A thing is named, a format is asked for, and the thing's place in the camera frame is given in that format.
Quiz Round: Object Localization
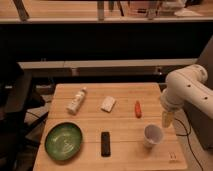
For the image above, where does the white plastic bottle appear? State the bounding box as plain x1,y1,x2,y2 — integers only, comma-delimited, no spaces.
67,87,87,115

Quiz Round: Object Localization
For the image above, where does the black chair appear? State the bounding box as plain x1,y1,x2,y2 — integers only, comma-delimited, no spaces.
0,62,48,171

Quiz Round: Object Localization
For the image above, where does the orange carrot toy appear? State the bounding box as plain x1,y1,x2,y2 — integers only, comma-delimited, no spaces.
135,101,142,118

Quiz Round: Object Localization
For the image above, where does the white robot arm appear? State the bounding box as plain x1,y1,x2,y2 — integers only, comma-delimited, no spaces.
159,64,213,128

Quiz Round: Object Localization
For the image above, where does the black cable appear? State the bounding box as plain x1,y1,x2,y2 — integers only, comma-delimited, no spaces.
174,117,204,171

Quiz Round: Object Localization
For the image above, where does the black rectangular remote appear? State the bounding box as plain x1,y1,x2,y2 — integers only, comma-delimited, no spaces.
101,132,111,157

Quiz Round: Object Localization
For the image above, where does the white paper cup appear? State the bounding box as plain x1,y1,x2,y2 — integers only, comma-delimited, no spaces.
143,124,164,148

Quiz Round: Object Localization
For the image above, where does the green ceramic bowl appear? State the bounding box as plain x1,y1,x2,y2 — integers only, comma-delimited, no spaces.
44,122,83,161

